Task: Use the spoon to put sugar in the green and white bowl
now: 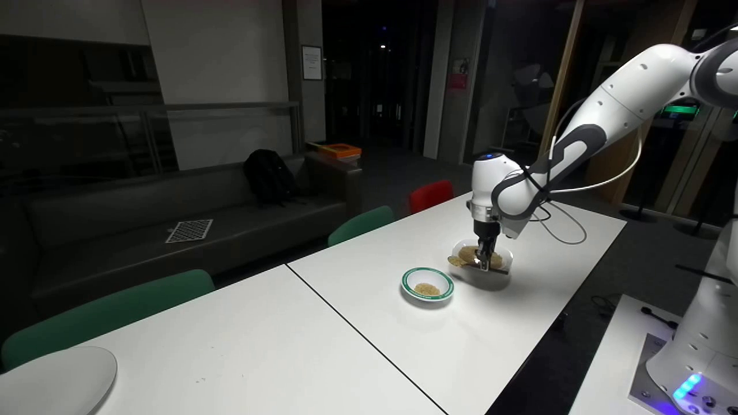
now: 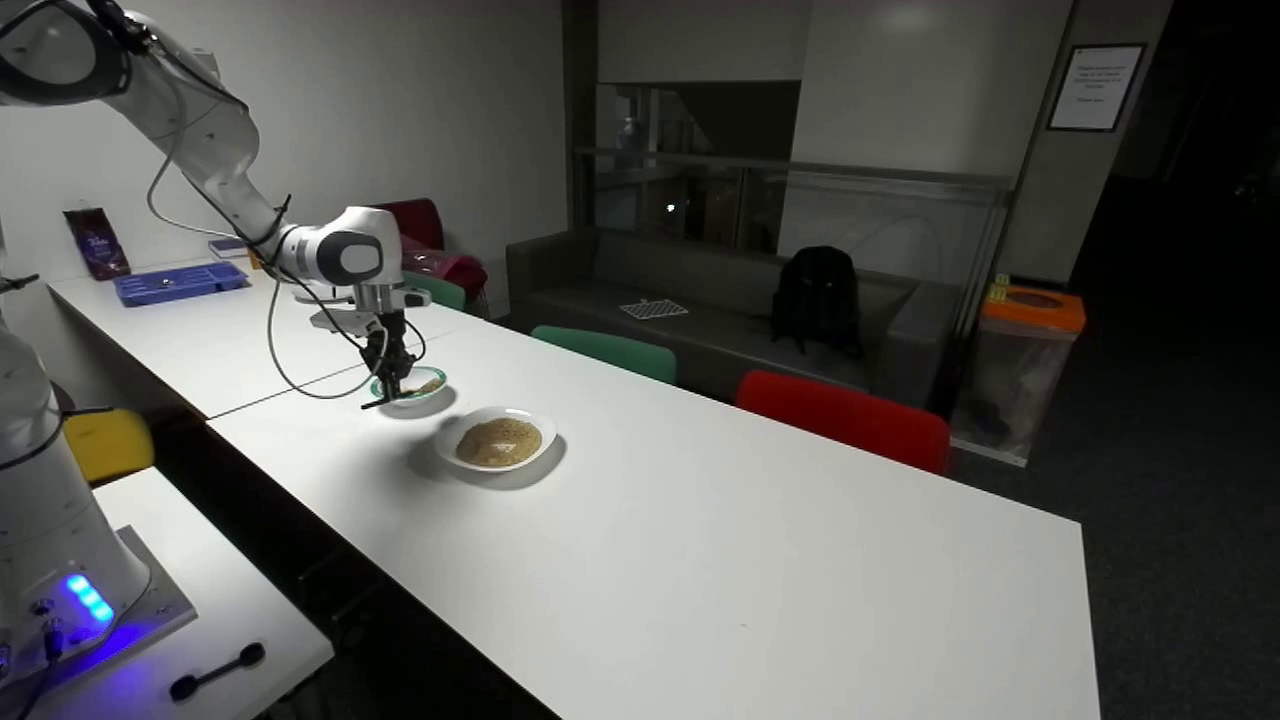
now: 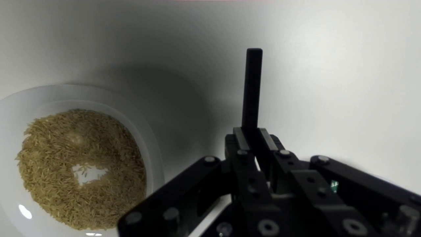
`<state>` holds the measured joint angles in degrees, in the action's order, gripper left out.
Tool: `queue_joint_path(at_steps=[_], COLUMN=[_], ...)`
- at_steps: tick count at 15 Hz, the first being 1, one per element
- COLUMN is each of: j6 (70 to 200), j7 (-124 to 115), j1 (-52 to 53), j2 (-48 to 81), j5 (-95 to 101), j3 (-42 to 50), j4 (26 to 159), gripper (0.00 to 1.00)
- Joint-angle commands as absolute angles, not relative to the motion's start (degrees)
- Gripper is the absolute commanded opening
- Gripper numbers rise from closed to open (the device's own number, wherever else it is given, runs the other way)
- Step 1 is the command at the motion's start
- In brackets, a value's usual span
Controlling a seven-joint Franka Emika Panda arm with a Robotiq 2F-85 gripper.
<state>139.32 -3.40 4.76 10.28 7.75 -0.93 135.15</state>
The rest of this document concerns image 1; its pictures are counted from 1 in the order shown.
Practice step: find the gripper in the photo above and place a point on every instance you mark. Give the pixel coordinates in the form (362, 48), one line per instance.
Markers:
(487, 229)

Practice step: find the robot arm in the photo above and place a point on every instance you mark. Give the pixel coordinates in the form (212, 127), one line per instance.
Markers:
(634, 86)

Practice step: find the clear bowl of sugar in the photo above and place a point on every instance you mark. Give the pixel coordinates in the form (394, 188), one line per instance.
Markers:
(499, 271)

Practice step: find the heap of brown sugar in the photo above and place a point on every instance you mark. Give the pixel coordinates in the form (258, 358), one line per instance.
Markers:
(426, 289)

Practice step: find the green and white bowl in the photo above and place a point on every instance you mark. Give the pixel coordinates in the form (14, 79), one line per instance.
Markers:
(408, 285)

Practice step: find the red chair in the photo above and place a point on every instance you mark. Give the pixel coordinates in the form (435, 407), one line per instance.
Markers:
(431, 195)

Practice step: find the green chair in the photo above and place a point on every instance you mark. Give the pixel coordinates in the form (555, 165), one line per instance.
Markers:
(109, 311)
(362, 223)

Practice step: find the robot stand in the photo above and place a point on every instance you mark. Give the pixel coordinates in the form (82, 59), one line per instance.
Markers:
(605, 369)

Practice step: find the orange box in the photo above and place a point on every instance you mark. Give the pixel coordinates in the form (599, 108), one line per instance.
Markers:
(341, 150)

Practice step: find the black backpack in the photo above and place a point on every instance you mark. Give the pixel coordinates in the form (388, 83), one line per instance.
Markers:
(270, 176)

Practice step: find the green lit sign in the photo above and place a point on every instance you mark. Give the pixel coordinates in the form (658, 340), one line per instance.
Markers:
(680, 109)

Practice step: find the checkerboard sheet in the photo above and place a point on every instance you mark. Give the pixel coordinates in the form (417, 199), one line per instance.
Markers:
(189, 230)

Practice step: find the dark grey sofa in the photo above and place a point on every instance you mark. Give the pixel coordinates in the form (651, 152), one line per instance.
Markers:
(115, 242)

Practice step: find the white chair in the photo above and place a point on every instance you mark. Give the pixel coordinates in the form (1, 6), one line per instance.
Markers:
(52, 383)

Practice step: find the red wall sign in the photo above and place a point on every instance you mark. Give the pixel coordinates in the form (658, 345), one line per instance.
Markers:
(459, 78)

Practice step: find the framed wall notice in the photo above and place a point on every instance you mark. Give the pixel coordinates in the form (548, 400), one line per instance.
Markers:
(312, 62)

